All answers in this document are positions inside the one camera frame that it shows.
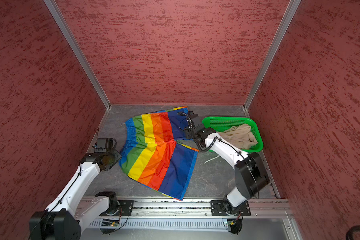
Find aluminium corner post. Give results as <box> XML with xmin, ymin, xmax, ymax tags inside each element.
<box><xmin>243</xmin><ymin>0</ymin><xmax>301</xmax><ymax>113</ymax></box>
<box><xmin>44</xmin><ymin>0</ymin><xmax>112</xmax><ymax>110</ymax></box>

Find base connector board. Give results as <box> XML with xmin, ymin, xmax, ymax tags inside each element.
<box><xmin>227</xmin><ymin>219</ymin><xmax>243</xmax><ymax>235</ymax></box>
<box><xmin>101</xmin><ymin>219</ymin><xmax>120</xmax><ymax>228</ymax></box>

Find rainbow striped shorts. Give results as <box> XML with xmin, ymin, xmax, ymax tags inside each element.
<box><xmin>119</xmin><ymin>107</ymin><xmax>199</xmax><ymax>201</ymax></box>

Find left base connector board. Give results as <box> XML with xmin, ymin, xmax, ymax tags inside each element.
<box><xmin>101</xmin><ymin>219</ymin><xmax>120</xmax><ymax>228</ymax></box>

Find right base connector board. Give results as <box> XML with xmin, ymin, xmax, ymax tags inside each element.
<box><xmin>227</xmin><ymin>219</ymin><xmax>243</xmax><ymax>235</ymax></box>

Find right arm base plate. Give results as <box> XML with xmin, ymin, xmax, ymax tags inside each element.
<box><xmin>210</xmin><ymin>200</ymin><xmax>251</xmax><ymax>217</ymax></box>

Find beige shorts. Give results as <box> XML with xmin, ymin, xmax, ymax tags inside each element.
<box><xmin>218</xmin><ymin>124</ymin><xmax>258</xmax><ymax>150</ymax></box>

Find white perforated vent strip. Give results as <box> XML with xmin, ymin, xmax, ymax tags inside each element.
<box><xmin>89</xmin><ymin>219</ymin><xmax>228</xmax><ymax>231</ymax></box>

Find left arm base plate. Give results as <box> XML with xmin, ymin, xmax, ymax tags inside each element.
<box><xmin>101</xmin><ymin>200</ymin><xmax>135</xmax><ymax>217</ymax></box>

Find aluminium front rail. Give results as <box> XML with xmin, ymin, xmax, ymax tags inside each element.
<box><xmin>74</xmin><ymin>197</ymin><xmax>293</xmax><ymax>219</ymax></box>

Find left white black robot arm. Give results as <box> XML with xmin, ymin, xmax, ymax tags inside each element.
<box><xmin>29</xmin><ymin>150</ymin><xmax>122</xmax><ymax>240</ymax></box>

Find right aluminium corner post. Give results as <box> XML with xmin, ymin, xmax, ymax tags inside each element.
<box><xmin>243</xmin><ymin>0</ymin><xmax>301</xmax><ymax>113</ymax></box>

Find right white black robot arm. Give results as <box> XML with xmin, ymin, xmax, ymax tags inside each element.
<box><xmin>179</xmin><ymin>111</ymin><xmax>270</xmax><ymax>216</ymax></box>

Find green plastic basket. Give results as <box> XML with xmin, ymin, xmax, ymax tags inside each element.
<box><xmin>202</xmin><ymin>117</ymin><xmax>264</xmax><ymax>153</ymax></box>

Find black cable bottom right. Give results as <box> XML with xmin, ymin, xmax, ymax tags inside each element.
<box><xmin>345</xmin><ymin>224</ymin><xmax>360</xmax><ymax>240</ymax></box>

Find left aluminium corner post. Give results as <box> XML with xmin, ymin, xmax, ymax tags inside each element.
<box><xmin>44</xmin><ymin>0</ymin><xmax>112</xmax><ymax>110</ymax></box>

